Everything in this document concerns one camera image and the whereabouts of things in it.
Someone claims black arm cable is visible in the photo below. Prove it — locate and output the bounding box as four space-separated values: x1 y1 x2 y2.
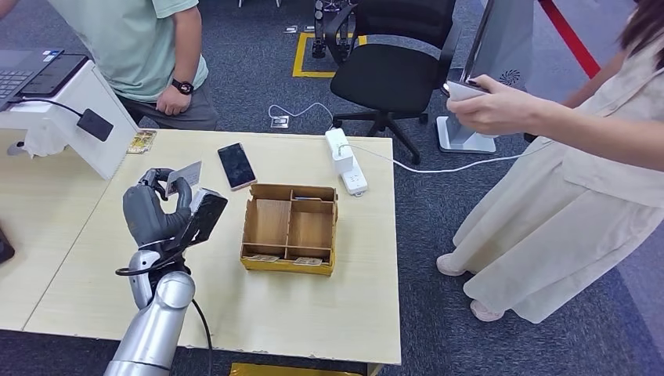
114 254 214 376

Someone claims white plug-in charger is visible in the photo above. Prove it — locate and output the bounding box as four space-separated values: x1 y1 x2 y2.
331 144 355 175

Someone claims stack of patterned key cards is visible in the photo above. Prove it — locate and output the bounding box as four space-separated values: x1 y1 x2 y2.
126 129 157 155

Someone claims crumpled white tissue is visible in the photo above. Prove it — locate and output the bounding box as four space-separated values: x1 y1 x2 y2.
20 124 71 159

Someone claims black adapter cable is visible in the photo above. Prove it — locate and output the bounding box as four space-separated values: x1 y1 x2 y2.
9 96 84 118

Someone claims black smartphone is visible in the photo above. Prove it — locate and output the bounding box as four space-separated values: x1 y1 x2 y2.
217 143 258 192

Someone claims white ID card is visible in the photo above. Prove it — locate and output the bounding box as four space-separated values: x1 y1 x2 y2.
165 161 203 197

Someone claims pale shoe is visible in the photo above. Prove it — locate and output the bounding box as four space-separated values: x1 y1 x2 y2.
435 252 475 277
469 299 505 324

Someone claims person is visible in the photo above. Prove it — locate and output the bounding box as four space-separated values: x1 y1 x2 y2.
435 0 664 325
0 0 219 131

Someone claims wooden divided box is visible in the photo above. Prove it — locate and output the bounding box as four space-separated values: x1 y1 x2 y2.
239 183 339 277

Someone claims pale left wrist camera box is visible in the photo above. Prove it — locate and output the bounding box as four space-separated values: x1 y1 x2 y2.
179 187 229 248

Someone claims red floor tape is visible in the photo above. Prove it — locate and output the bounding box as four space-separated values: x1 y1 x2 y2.
537 0 601 79

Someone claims grey laptop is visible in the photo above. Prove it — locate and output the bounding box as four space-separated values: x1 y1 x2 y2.
0 49 64 113

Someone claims black power adapter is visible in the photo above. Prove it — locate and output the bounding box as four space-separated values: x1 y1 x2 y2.
76 107 114 143

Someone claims yellow floor tape square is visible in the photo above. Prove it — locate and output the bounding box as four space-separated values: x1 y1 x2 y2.
291 31 368 79

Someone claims white power strip cable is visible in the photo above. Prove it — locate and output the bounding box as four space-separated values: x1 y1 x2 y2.
267 102 336 131

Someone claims white power strip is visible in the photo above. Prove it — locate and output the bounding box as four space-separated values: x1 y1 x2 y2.
325 128 369 197

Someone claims white handheld controller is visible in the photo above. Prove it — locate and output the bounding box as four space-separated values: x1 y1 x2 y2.
442 78 491 103

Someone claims black metal stand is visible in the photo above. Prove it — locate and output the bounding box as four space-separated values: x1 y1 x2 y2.
311 0 359 59

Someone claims grey kiosk stand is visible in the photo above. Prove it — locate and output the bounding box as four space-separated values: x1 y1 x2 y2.
435 0 536 154

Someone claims black office chair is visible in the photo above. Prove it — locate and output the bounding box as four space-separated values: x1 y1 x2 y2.
323 0 463 166

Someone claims person's hand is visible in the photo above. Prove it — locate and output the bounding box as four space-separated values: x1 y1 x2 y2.
155 85 192 116
446 74 543 137

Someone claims white charger cable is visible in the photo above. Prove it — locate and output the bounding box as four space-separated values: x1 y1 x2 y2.
339 137 556 173

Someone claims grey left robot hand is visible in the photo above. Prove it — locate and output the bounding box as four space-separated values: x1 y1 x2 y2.
122 167 194 248

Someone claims yellow board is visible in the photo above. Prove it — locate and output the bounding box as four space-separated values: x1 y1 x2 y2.
229 363 364 376

